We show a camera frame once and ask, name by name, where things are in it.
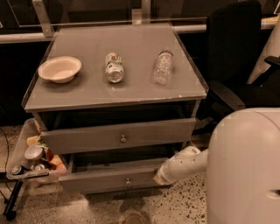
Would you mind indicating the grey drawer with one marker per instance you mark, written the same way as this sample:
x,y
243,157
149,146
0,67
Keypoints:
x,y
116,170
102,138

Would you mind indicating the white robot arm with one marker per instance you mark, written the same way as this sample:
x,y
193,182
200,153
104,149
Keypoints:
x,y
242,166

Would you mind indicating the grey drawer cabinet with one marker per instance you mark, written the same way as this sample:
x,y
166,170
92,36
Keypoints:
x,y
89,100

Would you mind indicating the clear plastic water bottle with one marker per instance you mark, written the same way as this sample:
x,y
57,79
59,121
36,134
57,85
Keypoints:
x,y
162,69

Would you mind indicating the green labelled soda can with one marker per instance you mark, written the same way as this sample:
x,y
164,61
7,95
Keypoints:
x,y
114,71

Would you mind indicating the white paper bowl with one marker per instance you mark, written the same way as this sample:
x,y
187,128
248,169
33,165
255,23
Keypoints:
x,y
60,69

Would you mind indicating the silver can in bin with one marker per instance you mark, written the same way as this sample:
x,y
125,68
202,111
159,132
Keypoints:
x,y
34,153

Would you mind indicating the clear plastic storage bin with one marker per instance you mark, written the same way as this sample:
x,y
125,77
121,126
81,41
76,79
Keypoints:
x,y
32,161

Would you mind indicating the black office chair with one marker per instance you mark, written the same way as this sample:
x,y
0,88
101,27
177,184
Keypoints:
x,y
234,34

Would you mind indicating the metal railing bar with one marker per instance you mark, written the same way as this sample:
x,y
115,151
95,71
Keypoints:
x,y
42,20

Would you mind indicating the black stand leg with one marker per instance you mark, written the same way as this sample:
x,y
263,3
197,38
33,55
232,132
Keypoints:
x,y
9,211

